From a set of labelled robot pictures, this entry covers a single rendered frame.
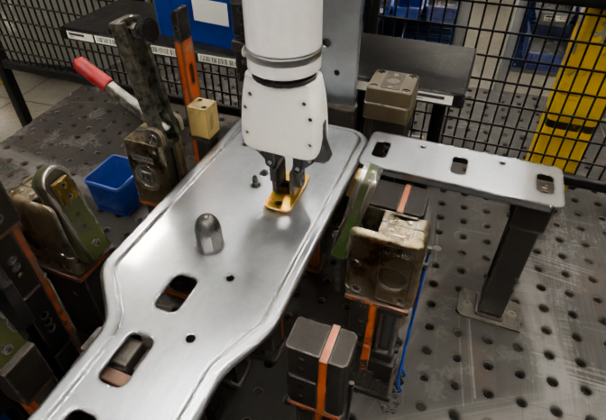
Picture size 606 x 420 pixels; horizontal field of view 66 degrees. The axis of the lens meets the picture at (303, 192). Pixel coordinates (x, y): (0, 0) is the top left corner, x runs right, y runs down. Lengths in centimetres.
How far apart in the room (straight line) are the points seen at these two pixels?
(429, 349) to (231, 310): 45
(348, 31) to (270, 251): 40
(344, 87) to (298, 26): 37
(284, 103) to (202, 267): 21
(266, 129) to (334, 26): 29
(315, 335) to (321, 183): 24
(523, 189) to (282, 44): 41
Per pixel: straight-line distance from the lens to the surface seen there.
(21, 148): 148
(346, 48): 81
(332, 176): 68
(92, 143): 141
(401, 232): 54
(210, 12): 101
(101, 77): 72
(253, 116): 57
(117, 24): 64
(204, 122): 74
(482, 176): 73
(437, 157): 75
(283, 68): 51
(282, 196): 64
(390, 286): 59
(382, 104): 80
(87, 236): 62
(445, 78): 92
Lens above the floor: 142
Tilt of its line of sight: 40 degrees down
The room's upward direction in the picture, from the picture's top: straight up
